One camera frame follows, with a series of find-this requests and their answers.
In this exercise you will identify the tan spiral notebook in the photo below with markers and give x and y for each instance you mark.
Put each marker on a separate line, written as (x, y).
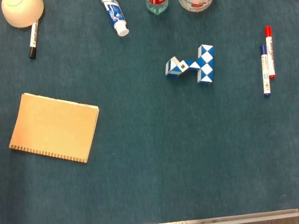
(54, 127)

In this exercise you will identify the blue white toothpaste tube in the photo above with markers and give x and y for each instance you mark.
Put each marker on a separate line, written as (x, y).
(112, 10)

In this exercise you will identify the blue white snake puzzle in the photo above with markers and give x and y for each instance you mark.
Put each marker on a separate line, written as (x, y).
(204, 63)

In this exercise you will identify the red whiteboard marker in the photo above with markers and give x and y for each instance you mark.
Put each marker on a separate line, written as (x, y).
(270, 55)

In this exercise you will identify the cream upturned bowl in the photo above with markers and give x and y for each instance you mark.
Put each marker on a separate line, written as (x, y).
(21, 10)

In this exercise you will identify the blue felt table cloth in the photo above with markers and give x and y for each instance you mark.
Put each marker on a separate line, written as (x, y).
(154, 157)

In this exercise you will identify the black whiteboard marker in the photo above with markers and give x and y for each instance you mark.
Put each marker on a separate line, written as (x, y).
(34, 38)

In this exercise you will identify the blue whiteboard marker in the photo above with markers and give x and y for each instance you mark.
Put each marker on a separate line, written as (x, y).
(265, 71)

